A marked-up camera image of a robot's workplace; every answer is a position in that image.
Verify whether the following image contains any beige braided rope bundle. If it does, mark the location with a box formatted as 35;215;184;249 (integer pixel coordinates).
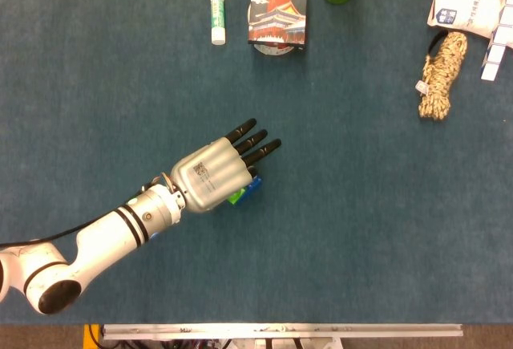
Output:
418;30;469;121

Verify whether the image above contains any palace print carton box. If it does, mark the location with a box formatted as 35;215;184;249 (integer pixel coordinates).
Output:
247;0;310;52

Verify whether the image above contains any round white tin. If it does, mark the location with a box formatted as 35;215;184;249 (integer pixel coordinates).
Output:
256;43;294;58

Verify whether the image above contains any white bag with blue logo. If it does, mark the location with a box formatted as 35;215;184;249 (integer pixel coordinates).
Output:
426;0;507;39

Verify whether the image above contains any blue white patterned paper box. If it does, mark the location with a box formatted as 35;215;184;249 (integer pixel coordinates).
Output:
480;0;513;82

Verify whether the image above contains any teal table cloth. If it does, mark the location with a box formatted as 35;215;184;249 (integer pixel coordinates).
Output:
0;0;513;326

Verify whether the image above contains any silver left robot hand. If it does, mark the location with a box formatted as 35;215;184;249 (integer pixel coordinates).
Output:
170;118;283;213

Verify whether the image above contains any yellow frame part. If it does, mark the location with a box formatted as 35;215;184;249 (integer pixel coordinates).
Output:
83;323;101;349

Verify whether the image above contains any white green glue stick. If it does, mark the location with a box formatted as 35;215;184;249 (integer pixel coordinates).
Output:
209;0;227;47

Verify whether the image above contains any aluminium frame rail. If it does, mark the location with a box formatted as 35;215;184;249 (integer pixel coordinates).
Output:
99;323;464;341

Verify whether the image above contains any blue toy brick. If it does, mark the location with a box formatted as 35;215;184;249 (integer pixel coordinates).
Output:
234;175;265;208

